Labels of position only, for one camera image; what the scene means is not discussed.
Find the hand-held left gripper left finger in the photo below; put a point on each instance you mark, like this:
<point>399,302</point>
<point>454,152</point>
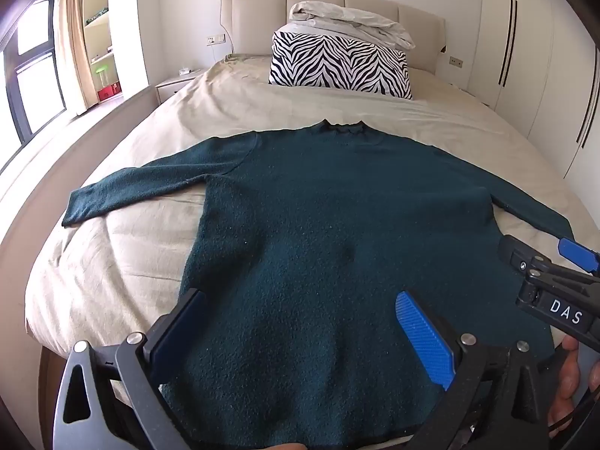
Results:
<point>180,333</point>

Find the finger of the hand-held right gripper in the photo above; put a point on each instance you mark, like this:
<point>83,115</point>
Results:
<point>579,254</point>
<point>518,251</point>

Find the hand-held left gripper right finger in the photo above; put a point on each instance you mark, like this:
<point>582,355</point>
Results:
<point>424,342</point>

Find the dark teal knit sweater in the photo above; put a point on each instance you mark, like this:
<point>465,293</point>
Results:
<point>304,243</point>

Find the person's right hand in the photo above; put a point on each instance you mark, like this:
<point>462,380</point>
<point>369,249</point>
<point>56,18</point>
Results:
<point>565,384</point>

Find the white wardrobe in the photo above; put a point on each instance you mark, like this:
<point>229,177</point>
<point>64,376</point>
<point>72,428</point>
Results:
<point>539,56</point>

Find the bed with beige sheet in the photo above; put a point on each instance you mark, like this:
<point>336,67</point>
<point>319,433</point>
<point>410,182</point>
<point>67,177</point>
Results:
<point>225,108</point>

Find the white nightstand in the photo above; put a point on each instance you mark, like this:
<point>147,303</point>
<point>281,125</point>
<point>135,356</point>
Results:
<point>171,86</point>

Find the red box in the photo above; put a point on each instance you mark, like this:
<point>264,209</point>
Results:
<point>108,91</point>

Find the zebra print pillow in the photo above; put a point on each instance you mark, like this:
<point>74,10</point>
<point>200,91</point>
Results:
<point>337,63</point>

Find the green lamp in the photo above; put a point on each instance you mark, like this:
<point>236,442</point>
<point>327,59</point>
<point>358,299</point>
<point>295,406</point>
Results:
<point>102,75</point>

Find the folded white duvet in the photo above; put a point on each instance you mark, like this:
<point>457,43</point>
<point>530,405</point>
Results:
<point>347,21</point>

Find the black framed window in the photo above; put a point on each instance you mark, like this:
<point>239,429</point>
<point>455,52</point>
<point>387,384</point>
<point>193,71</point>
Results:
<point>33,70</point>

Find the tan curtain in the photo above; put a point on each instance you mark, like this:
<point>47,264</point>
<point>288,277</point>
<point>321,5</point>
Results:
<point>75,42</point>

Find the beige upholstered headboard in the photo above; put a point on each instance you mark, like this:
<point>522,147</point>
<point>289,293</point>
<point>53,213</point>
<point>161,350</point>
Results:
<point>253,18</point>

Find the wall socket panel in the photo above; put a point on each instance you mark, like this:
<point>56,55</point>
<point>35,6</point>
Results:
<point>456,61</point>
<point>215,40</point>

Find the white wall shelf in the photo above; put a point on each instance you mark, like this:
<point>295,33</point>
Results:
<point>101,23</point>

